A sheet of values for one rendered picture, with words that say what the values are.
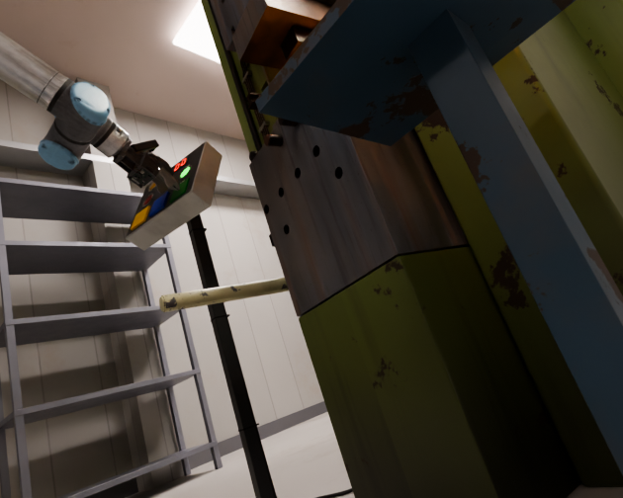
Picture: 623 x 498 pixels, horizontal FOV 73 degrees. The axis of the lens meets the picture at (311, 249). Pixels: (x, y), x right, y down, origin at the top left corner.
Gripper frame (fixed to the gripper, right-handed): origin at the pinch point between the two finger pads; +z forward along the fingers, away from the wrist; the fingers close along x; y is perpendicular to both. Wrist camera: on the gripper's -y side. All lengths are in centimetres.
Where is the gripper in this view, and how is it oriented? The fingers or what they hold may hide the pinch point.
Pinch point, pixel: (176, 185)
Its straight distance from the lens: 143.4
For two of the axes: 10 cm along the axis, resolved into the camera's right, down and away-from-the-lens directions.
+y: 0.1, 7.3, -6.8
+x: 8.0, -4.2, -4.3
